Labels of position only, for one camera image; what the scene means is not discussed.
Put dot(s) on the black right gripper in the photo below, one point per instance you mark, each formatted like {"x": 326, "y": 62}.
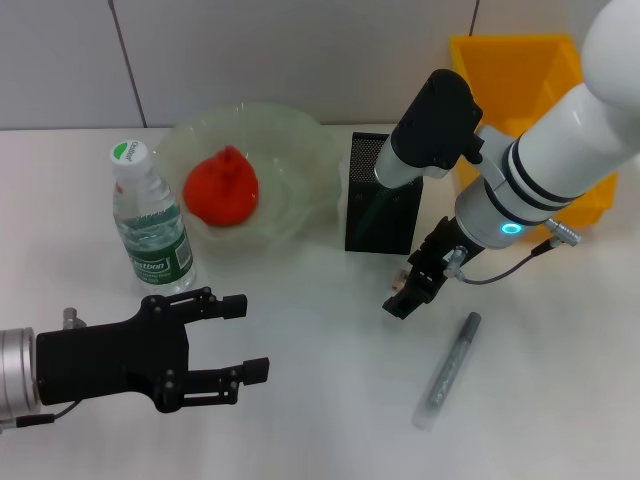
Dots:
{"x": 440, "y": 255}

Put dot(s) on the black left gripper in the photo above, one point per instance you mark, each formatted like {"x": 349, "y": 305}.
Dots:
{"x": 110, "y": 360}

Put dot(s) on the grey marker pen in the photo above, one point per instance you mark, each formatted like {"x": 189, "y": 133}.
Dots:
{"x": 450, "y": 370}

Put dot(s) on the clear green label water bottle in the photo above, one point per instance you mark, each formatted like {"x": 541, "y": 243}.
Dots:
{"x": 150, "y": 240}

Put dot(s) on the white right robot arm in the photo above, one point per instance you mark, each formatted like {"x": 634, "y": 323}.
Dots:
{"x": 565, "y": 150}

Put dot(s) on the black mesh pen holder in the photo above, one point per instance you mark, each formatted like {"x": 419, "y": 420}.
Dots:
{"x": 380, "y": 220}

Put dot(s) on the small silver gripper knob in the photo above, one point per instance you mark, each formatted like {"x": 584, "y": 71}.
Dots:
{"x": 72, "y": 318}

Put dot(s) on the pale green glass bowl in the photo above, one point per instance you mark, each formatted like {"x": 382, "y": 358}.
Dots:
{"x": 295, "y": 165}

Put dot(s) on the yellow plastic storage bin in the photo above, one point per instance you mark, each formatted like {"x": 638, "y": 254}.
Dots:
{"x": 510, "y": 75}

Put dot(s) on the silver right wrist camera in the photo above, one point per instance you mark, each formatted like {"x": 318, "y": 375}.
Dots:
{"x": 435, "y": 130}

